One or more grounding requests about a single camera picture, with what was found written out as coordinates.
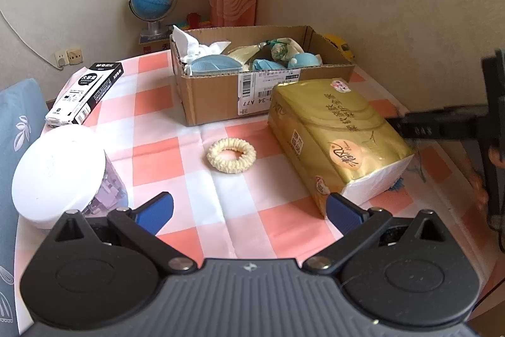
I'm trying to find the blue round doll toy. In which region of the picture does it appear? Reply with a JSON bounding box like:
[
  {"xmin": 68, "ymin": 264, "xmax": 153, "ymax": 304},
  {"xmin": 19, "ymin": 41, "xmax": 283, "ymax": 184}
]
[{"xmin": 287, "ymin": 52, "xmax": 323, "ymax": 69}]

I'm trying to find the plastic jar of binder clips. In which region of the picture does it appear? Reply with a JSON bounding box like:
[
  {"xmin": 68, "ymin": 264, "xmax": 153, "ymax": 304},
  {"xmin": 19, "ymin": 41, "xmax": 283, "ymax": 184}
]
[{"xmin": 11, "ymin": 125, "xmax": 129, "ymax": 230}]

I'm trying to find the light blue cloth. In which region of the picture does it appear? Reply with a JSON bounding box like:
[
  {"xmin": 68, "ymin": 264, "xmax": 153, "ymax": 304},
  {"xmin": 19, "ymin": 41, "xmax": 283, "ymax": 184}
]
[{"xmin": 252, "ymin": 58, "xmax": 287, "ymax": 72}]

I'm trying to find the beige cloth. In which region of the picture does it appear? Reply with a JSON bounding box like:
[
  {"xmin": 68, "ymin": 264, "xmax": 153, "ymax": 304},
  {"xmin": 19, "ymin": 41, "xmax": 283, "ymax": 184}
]
[{"xmin": 284, "ymin": 38, "xmax": 305, "ymax": 55}]

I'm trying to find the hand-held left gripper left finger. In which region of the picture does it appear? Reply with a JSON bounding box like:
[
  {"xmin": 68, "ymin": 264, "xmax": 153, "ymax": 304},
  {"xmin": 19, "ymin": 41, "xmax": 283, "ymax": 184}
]
[{"xmin": 49, "ymin": 192, "xmax": 198, "ymax": 276}]

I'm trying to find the beige wall socket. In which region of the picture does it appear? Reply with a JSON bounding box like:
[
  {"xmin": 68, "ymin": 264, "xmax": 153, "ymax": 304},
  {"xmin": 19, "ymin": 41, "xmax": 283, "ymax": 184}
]
[{"xmin": 66, "ymin": 47, "xmax": 85, "ymax": 65}]

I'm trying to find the black and white carton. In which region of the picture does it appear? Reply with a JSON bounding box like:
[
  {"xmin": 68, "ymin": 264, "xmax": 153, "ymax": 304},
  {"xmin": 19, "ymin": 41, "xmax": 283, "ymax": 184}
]
[{"xmin": 45, "ymin": 61, "xmax": 125, "ymax": 126}]

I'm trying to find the small printed box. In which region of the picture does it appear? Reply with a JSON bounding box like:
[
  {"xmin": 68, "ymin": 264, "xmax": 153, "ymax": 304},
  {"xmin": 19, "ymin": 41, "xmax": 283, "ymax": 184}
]
[{"xmin": 138, "ymin": 33, "xmax": 173, "ymax": 54}]

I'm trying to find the white cable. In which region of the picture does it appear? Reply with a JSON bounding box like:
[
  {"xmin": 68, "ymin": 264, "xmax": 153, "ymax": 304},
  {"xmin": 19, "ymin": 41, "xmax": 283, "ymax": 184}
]
[{"xmin": 0, "ymin": 9, "xmax": 62, "ymax": 68}]

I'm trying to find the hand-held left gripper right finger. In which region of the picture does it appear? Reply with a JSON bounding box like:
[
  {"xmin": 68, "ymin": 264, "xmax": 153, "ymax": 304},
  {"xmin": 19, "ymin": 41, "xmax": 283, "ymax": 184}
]
[{"xmin": 327, "ymin": 192, "xmax": 458, "ymax": 276}]

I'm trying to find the cream sachet with tassel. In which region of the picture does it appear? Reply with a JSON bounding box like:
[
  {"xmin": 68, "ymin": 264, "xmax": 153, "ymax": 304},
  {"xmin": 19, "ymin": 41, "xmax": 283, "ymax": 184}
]
[{"xmin": 227, "ymin": 38, "xmax": 294, "ymax": 65}]

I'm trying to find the red toy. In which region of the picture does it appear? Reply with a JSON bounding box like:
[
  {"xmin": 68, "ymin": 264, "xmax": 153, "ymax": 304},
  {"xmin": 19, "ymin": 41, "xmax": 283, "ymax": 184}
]
[{"xmin": 175, "ymin": 12, "xmax": 212, "ymax": 29}]

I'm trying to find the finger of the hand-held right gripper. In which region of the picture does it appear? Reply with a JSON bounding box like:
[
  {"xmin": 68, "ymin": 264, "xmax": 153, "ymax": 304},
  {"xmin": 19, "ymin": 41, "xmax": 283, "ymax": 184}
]
[{"xmin": 389, "ymin": 105, "xmax": 488, "ymax": 142}]

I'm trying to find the gold tissue pack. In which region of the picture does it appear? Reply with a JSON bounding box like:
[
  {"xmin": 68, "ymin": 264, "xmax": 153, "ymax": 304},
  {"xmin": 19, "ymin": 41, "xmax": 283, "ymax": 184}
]
[{"xmin": 267, "ymin": 78, "xmax": 416, "ymax": 219}]

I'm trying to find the blue chair cushion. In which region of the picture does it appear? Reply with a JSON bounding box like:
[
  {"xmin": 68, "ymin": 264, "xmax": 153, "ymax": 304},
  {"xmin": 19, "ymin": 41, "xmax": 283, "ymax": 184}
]
[{"xmin": 0, "ymin": 78, "xmax": 50, "ymax": 337}]

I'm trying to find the yellow toy car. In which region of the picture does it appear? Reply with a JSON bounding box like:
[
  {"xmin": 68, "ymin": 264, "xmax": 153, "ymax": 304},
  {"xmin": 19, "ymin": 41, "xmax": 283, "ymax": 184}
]
[{"xmin": 321, "ymin": 33, "xmax": 356, "ymax": 63}]

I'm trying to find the white cloth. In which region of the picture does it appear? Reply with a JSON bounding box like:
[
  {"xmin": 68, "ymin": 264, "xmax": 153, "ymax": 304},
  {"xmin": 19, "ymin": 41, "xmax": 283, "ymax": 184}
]
[{"xmin": 171, "ymin": 25, "xmax": 231, "ymax": 63}]

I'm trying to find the cream scrunchie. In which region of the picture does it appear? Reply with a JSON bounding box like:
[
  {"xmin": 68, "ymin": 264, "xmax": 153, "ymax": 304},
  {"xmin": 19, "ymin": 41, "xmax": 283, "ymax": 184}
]
[{"xmin": 206, "ymin": 137, "xmax": 257, "ymax": 175}]

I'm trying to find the blue face mask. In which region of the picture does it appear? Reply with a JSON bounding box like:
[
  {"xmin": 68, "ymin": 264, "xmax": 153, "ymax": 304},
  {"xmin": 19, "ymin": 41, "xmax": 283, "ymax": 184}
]
[{"xmin": 188, "ymin": 55, "xmax": 244, "ymax": 76}]

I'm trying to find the person's right hand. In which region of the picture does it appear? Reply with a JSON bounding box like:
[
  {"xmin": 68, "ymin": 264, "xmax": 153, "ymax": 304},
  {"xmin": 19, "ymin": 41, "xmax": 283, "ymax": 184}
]
[{"xmin": 467, "ymin": 145, "xmax": 505, "ymax": 212}]

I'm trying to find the cardboard box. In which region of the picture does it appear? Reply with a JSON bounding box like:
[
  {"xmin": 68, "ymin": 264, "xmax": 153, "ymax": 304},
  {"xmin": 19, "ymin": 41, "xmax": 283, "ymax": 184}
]
[{"xmin": 169, "ymin": 25, "xmax": 356, "ymax": 126}]

